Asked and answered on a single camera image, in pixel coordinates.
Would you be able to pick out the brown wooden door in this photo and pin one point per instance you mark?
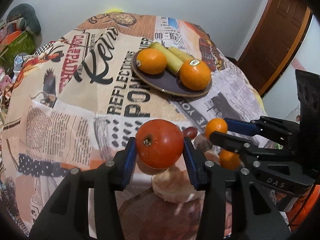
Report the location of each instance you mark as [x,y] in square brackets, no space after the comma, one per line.
[274,43]

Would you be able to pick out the green patterned box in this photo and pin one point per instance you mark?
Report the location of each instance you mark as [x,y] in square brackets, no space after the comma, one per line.
[24,43]

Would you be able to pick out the red grape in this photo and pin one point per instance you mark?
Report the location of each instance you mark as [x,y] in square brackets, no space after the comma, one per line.
[190,132]

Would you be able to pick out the green banana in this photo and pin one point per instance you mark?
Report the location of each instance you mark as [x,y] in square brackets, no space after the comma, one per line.
[183,56]
[173,62]

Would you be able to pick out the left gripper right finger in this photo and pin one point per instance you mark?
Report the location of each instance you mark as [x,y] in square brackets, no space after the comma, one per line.
[254,215]

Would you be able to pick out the small mandarin orange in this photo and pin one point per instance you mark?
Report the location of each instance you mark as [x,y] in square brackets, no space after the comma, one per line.
[151,61]

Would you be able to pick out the yellow cushion behind table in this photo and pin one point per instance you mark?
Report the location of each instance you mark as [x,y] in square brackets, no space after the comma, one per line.
[113,10]

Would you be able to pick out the newspaper print tablecloth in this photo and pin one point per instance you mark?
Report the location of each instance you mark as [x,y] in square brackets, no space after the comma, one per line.
[78,103]

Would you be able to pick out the grey neck pillow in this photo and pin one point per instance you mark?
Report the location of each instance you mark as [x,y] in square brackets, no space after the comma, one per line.
[24,16]

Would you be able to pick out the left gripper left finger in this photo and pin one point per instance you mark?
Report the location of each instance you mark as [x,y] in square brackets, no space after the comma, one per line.
[65,214]

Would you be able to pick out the large orange with Dole sticker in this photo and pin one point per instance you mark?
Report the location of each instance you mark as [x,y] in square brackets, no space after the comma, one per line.
[195,74]

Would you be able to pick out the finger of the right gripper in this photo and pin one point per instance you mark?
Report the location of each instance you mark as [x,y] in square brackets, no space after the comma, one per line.
[245,148]
[277,130]

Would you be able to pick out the red tomato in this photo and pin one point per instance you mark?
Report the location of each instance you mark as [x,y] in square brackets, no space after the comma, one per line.
[159,143]

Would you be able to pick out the dark round plate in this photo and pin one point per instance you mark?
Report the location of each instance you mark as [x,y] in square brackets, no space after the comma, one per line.
[166,82]

